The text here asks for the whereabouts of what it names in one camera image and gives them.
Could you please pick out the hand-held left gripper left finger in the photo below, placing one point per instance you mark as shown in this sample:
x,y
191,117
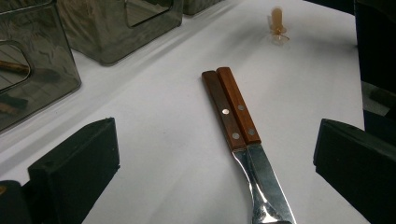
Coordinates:
x,y
74,174

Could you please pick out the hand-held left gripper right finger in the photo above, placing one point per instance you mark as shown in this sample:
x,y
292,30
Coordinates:
x,y
358,168

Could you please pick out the brown wooden chopstick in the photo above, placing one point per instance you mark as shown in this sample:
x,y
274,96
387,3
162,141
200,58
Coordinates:
x,y
12,67

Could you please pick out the smoky translucent plastic bin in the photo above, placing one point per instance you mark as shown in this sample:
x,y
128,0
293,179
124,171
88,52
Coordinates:
x,y
93,34
199,6
37,46

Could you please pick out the small amber plastic spoon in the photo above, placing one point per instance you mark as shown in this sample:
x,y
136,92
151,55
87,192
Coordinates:
x,y
277,21

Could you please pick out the white table mat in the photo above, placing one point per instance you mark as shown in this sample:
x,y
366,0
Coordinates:
x,y
171,109

